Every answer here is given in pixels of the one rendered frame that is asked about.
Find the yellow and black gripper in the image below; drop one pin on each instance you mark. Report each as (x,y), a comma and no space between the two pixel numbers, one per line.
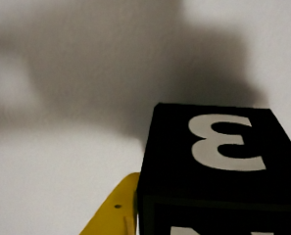
(118,213)

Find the black cube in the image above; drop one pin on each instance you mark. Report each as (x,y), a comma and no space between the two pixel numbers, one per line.
(215,170)

